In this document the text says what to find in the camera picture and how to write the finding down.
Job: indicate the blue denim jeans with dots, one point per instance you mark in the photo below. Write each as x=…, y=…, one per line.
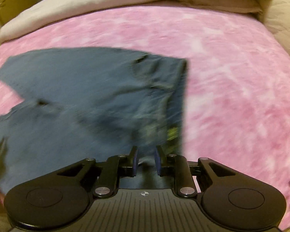
x=89, y=103

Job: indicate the pink floral fleece blanket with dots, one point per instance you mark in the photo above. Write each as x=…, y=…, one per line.
x=237, y=105

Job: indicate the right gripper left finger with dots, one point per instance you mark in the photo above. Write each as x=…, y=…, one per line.
x=130, y=163

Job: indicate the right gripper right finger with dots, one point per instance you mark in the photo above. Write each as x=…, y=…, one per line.
x=161, y=162

